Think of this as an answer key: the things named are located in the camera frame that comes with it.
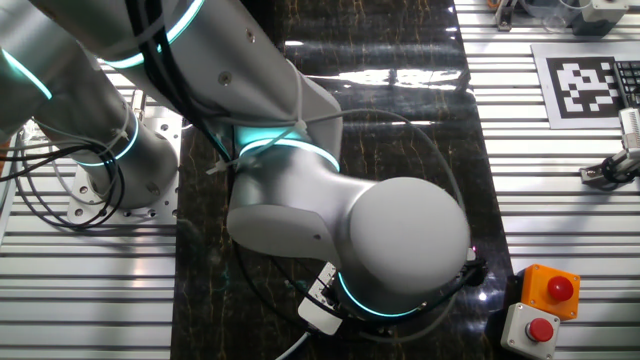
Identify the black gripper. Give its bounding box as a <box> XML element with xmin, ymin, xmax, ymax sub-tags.
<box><xmin>312</xmin><ymin>277</ymin><xmax>431</xmax><ymax>337</ymax></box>

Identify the white power strip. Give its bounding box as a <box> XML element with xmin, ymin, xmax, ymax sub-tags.
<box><xmin>297</xmin><ymin>260</ymin><xmax>346</xmax><ymax>337</ymax></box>

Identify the black marble pattern mat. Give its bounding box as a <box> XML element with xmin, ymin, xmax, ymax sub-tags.
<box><xmin>169</xmin><ymin>0</ymin><xmax>516</xmax><ymax>360</ymax></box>

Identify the grey emergency stop box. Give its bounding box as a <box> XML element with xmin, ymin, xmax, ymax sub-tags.
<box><xmin>499</xmin><ymin>301</ymin><xmax>562</xmax><ymax>360</ymax></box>

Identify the orange emergency stop box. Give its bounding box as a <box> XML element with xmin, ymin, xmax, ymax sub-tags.
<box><xmin>519</xmin><ymin>263</ymin><xmax>582</xmax><ymax>322</ymax></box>

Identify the printed fiducial marker sheet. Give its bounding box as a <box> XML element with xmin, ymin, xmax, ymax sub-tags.
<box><xmin>530</xmin><ymin>42</ymin><xmax>640</xmax><ymax>130</ymax></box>

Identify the clear plastic cup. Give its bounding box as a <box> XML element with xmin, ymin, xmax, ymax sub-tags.
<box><xmin>519</xmin><ymin>0</ymin><xmax>576</xmax><ymax>34</ymax></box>

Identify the black keyboard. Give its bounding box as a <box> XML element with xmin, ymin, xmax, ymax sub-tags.
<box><xmin>613</xmin><ymin>59</ymin><xmax>640</xmax><ymax>109</ymax></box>

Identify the white box device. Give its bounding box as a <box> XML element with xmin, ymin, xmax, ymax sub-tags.
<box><xmin>572</xmin><ymin>0</ymin><xmax>630</xmax><ymax>36</ymax></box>

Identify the grey power strip cable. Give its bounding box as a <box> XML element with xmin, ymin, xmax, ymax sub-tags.
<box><xmin>273</xmin><ymin>329</ymin><xmax>314</xmax><ymax>360</ymax></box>

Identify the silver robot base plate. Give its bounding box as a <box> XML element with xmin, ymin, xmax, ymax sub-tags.
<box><xmin>66</xmin><ymin>107</ymin><xmax>182</xmax><ymax>226</ymax></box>

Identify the black cable bundle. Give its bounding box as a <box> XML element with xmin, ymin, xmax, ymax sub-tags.
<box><xmin>0</xmin><ymin>142</ymin><xmax>126</xmax><ymax>231</ymax></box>

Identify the black arm cable with plug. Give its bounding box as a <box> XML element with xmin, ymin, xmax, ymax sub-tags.
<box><xmin>124</xmin><ymin>0</ymin><xmax>489</xmax><ymax>341</ymax></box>

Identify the metal camera stand bracket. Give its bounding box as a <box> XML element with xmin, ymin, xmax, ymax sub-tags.
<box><xmin>579</xmin><ymin>149</ymin><xmax>640</xmax><ymax>192</ymax></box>

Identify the metal upright bracket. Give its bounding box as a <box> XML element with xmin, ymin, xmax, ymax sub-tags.
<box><xmin>494</xmin><ymin>0</ymin><xmax>519</xmax><ymax>32</ymax></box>

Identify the white camera on stand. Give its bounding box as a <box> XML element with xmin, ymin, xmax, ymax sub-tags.
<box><xmin>618</xmin><ymin>107</ymin><xmax>640</xmax><ymax>162</ymax></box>

